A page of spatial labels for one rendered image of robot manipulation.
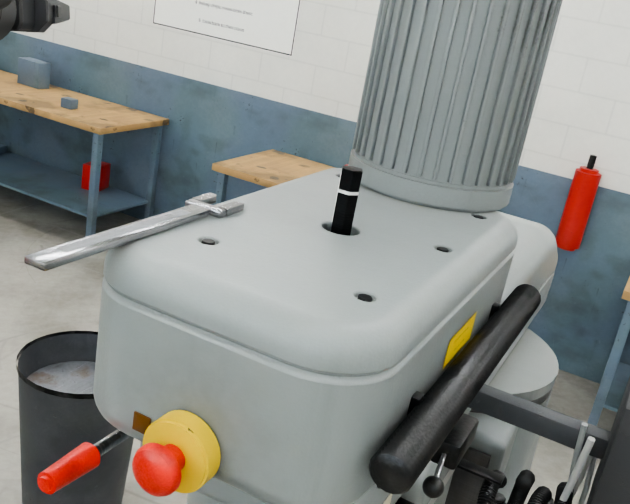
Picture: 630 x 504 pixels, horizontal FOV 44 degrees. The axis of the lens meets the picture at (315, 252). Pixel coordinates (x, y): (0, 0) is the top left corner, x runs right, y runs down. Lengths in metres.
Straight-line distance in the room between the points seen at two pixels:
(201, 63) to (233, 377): 5.40
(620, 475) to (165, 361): 0.57
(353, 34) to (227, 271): 4.76
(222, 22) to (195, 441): 5.31
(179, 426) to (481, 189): 0.46
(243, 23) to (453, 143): 4.90
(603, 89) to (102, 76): 3.73
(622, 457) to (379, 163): 0.43
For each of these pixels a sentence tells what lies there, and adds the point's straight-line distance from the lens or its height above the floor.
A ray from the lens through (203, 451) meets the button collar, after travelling 0.59.
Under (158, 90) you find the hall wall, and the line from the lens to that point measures 6.15.
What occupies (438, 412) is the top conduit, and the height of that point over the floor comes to 1.81.
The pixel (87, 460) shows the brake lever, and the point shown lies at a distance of 0.69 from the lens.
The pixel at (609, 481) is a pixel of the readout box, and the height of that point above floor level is 1.63.
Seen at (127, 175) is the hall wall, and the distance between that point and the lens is 6.45.
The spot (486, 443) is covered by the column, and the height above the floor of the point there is 1.52.
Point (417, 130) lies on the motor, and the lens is 0.87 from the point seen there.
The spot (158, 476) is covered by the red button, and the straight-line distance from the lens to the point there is 0.58.
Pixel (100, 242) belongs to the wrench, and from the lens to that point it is 0.61.
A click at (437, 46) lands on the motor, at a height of 2.06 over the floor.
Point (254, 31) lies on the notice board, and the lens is 5.67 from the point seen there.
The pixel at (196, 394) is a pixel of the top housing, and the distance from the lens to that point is 0.60.
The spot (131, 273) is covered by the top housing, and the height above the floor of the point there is 1.88.
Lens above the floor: 2.12
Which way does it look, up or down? 20 degrees down
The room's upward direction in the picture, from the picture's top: 10 degrees clockwise
